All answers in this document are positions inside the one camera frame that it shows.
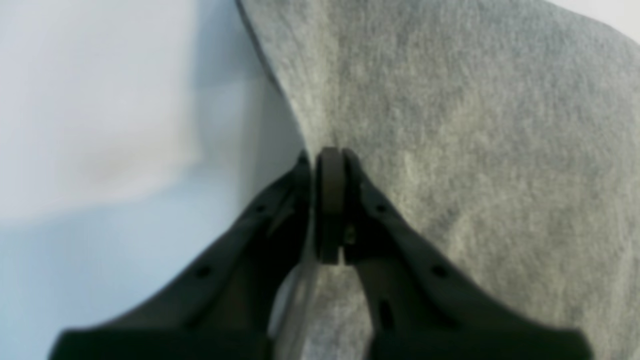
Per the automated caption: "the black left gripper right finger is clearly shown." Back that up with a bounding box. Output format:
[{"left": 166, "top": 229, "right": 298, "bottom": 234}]
[{"left": 315, "top": 147, "right": 594, "bottom": 360}]

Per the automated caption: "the grey T-shirt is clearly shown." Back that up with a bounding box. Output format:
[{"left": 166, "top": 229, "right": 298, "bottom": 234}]
[{"left": 238, "top": 0, "right": 640, "bottom": 360}]

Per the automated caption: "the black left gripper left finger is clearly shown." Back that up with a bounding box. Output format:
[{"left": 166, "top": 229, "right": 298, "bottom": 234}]
[{"left": 50, "top": 153, "right": 311, "bottom": 360}]

